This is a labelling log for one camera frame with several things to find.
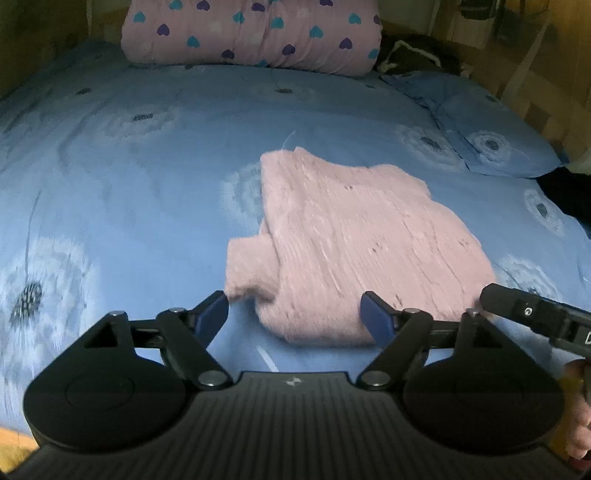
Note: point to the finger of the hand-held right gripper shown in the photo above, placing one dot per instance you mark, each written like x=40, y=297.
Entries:
x=508, y=302

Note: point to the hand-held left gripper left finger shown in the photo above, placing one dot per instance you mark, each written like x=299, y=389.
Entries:
x=212, y=314

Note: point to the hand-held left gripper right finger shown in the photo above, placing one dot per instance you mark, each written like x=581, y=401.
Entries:
x=376, y=318

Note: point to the pink knit cardigan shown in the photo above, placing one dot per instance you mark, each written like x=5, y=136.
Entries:
x=360, y=240

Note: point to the person's right hand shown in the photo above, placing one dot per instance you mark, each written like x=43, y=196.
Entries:
x=579, y=429

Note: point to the black cloth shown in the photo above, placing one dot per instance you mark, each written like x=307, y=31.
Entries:
x=568, y=194

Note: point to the blue dandelion-print bed sheet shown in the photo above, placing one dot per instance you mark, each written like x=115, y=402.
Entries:
x=138, y=184

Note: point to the blue dandelion-print pillow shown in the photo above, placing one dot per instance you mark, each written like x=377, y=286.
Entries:
x=485, y=106

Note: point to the dark cloth with white trim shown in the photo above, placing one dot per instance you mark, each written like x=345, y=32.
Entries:
x=415, y=55

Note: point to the pink heart-print rolled quilt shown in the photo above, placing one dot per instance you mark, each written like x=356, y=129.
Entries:
x=240, y=27

